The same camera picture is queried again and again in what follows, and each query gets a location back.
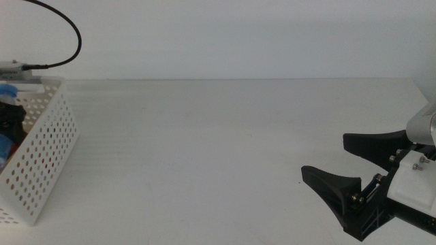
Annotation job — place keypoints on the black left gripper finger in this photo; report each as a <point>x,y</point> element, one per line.
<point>12,122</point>

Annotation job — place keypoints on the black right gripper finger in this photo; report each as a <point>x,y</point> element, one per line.
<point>374,144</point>
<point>334,188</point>

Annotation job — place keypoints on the red soda can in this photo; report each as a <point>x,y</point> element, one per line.
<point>13,150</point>

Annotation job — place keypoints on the small blue-capped water bottle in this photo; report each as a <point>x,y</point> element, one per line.
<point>7,91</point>

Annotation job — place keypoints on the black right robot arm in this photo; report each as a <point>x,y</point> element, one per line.
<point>419,220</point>

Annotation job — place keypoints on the white perforated plastic basket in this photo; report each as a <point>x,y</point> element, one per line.
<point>44,153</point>

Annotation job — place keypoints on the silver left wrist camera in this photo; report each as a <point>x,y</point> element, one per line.
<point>10,72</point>

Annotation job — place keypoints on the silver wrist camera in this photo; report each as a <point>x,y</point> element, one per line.
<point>10,72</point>
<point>422,127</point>

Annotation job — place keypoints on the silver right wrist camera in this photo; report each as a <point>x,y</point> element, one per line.
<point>422,127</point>

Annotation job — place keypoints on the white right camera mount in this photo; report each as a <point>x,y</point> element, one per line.
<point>413,187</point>

